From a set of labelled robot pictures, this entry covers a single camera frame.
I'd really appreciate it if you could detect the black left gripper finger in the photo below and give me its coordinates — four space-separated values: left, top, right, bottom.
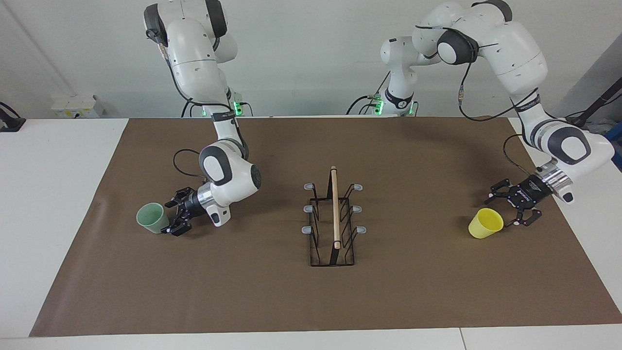
484 178 519 205
504 203 544 228

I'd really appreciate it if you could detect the brown table mat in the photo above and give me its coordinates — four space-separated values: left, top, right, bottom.
29 117 622 337

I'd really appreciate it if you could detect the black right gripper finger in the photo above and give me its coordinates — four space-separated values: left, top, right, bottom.
164 187 193 209
161 210 193 238

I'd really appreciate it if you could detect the yellow plastic cup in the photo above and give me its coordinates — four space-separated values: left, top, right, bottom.
468 208 504 239

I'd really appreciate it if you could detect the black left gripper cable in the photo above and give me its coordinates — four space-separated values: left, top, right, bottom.
415 24 541 176

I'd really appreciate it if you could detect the black left base cable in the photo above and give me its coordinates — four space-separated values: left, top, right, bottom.
346 95 377 116

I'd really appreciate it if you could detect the white power socket box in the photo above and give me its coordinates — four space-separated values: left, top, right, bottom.
51 94 104 119

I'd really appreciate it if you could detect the black table clamp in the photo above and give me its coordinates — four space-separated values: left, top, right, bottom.
0 101 26 133

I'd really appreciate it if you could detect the pale green plastic cup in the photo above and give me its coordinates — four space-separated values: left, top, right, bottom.
136 202 171 234

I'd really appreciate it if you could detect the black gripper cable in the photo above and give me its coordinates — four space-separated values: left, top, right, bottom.
173 147 206 181
415 24 541 176

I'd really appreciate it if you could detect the black base cable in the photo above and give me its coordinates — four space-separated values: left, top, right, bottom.
181 97 202 118
346 95 377 116

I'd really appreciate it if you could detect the black wire cup rack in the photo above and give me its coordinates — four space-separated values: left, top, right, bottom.
301 165 367 267

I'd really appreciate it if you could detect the black stand pole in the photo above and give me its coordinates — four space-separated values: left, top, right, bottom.
565 77 622 129

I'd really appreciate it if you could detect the black right base cable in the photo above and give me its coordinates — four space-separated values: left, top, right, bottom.
181 97 202 118

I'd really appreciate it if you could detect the blue crate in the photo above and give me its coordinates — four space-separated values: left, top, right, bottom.
602 122 622 172

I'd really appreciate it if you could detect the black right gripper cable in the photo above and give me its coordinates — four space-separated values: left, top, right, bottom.
173 147 206 181

